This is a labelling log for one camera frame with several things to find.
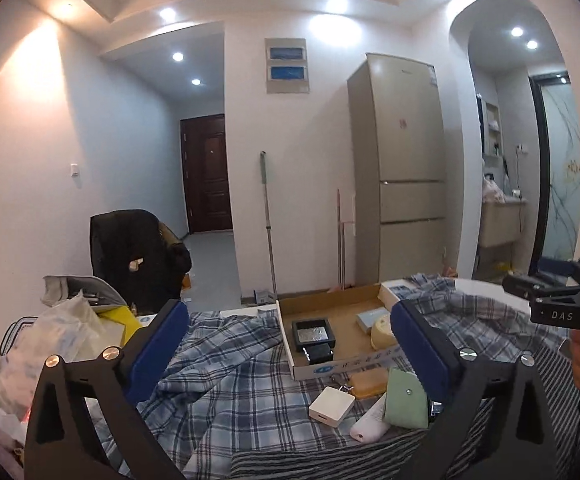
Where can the black frame display box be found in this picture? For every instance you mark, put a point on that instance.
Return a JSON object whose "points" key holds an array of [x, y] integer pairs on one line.
{"points": [[312, 334]]}

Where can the dark brown door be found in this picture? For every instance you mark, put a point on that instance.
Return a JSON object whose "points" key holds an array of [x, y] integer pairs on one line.
{"points": [[207, 175]]}

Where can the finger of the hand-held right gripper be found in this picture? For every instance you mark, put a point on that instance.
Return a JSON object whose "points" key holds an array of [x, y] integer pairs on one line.
{"points": [[520, 284], [555, 267]]}

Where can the wall niche shelf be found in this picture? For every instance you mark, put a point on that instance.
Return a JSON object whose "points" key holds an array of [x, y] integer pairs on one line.
{"points": [[493, 132]]}

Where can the red broom stick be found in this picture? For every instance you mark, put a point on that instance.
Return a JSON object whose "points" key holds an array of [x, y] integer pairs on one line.
{"points": [[340, 240]]}

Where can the brown cardboard box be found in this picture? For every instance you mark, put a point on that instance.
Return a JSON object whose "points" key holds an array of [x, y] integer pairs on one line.
{"points": [[173, 235]]}

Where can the white printed booklet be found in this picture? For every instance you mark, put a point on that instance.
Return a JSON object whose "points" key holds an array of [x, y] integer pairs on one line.
{"points": [[147, 321]]}

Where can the clear plastic bag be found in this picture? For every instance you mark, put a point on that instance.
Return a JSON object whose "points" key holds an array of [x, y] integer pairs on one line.
{"points": [[59, 330]]}

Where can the light blue box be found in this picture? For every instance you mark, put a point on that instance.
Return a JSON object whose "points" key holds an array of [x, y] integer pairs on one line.
{"points": [[370, 319]]}

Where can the grey bag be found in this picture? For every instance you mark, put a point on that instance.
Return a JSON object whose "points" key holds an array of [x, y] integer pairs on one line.
{"points": [[89, 290]]}

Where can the yellow box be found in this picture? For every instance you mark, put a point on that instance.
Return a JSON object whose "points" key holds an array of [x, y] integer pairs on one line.
{"points": [[127, 322]]}

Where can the frosted glass door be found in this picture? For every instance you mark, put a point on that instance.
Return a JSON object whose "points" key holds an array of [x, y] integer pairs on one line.
{"points": [[562, 170]]}

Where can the round pale yellow container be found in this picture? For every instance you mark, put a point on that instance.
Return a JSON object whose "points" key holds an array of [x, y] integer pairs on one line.
{"points": [[382, 335]]}

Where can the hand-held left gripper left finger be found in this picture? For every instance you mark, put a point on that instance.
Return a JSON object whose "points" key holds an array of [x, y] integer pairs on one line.
{"points": [[152, 355]]}

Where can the grey electrical panel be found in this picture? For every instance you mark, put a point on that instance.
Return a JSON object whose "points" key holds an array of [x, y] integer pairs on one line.
{"points": [[286, 67]]}

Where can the beige vanity cabinet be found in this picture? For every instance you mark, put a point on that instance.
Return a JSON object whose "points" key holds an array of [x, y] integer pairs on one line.
{"points": [[500, 222]]}

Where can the green snap pouch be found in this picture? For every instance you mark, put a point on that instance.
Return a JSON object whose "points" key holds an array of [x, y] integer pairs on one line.
{"points": [[405, 405]]}

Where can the shallow cardboard box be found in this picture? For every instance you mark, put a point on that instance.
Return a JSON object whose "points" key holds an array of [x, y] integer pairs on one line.
{"points": [[342, 317]]}

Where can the white bag on vanity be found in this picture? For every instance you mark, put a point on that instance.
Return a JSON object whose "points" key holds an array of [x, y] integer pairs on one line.
{"points": [[494, 189]]}

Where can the white square adapter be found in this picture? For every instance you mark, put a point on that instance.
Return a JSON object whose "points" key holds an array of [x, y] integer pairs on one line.
{"points": [[332, 405]]}

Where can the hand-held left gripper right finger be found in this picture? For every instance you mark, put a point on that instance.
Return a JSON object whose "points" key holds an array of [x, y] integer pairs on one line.
{"points": [[420, 350]]}

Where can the small black box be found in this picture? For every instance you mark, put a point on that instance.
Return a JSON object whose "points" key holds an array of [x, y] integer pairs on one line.
{"points": [[319, 354]]}

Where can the beige refrigerator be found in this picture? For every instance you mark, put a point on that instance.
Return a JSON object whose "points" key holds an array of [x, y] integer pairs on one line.
{"points": [[400, 160]]}

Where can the blue plaid shirt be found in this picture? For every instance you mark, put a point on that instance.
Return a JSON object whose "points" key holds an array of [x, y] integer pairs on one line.
{"points": [[229, 375]]}

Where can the person's right hand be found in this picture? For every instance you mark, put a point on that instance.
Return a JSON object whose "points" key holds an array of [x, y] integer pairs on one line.
{"points": [[577, 360]]}

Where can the black jacket on chair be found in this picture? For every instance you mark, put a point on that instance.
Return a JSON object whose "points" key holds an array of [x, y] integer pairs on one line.
{"points": [[129, 250]]}

